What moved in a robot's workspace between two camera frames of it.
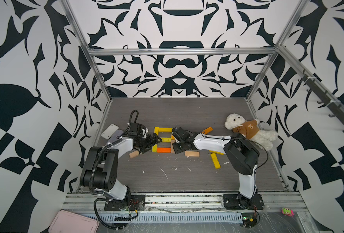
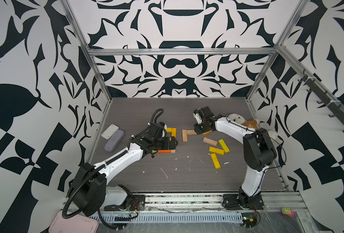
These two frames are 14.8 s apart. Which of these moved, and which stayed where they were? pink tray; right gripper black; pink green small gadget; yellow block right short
Moved: right gripper black
Stayed: pink tray; pink green small gadget; yellow block right short
